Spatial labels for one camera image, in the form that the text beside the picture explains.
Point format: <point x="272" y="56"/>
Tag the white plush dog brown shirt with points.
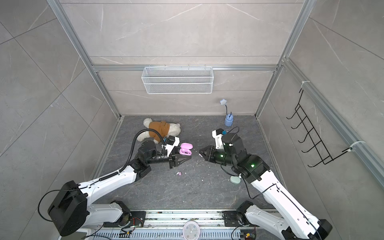
<point x="163" y="128"/>

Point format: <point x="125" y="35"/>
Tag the black wall hook rack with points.
<point x="313" y="135"/>

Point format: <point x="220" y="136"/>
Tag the mint green charging case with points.
<point x="235" y="180"/>

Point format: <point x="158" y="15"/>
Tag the white wire wall basket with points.
<point x="178" y="80"/>

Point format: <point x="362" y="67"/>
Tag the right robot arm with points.
<point x="295" y="222"/>

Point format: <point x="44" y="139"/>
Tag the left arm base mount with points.
<point x="135" y="218"/>

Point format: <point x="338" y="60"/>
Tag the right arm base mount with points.
<point x="234" y="219"/>

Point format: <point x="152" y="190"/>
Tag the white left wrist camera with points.
<point x="170" y="143"/>

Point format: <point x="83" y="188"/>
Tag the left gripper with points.
<point x="173" y="159"/>

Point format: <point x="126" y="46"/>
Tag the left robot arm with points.
<point x="73" y="206"/>

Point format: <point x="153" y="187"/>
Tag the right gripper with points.
<point x="209" y="156"/>

